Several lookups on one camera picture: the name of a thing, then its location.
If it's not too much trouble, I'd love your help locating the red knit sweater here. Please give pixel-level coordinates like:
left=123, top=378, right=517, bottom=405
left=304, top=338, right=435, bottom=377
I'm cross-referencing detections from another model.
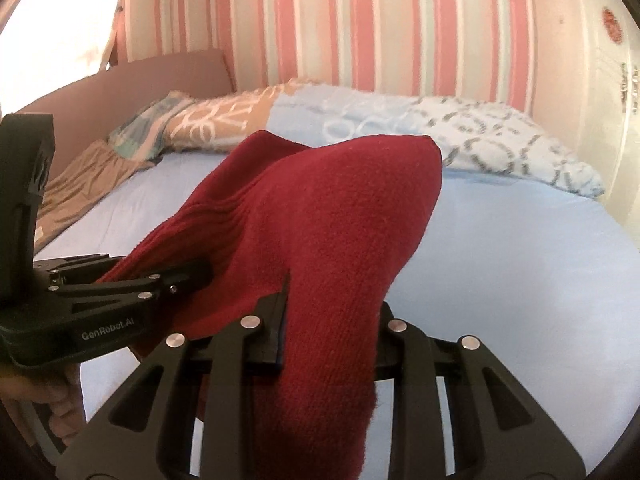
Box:
left=106, top=131, right=442, bottom=479

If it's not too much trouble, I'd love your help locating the left hand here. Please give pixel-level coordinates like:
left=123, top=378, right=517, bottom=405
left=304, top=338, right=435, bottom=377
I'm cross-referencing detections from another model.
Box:
left=1, top=364, right=87, bottom=446

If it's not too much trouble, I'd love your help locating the brown folded garment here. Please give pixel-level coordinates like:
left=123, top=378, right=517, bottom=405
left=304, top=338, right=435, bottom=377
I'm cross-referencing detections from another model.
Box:
left=34, top=140, right=154, bottom=252

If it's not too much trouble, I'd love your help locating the light blue quilted bedspread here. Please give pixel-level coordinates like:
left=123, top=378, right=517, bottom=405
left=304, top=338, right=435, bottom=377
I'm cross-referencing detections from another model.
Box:
left=36, top=152, right=639, bottom=472

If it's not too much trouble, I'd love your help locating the plaid green pink pillow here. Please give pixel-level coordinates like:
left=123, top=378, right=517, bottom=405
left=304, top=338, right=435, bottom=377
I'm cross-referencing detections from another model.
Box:
left=107, top=91, right=194, bottom=162

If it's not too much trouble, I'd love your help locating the brown headboard panel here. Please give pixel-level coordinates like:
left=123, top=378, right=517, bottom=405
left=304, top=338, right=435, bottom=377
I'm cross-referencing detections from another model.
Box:
left=21, top=49, right=235, bottom=179

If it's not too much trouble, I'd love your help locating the patterned blue orange pillow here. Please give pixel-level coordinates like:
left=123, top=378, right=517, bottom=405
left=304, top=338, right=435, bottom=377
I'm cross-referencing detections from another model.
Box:
left=163, top=79, right=605, bottom=198

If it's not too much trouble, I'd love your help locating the white ornate wardrobe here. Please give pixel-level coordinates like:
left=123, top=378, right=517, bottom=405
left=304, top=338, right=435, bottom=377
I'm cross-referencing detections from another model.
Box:
left=578, top=0, right=639, bottom=242

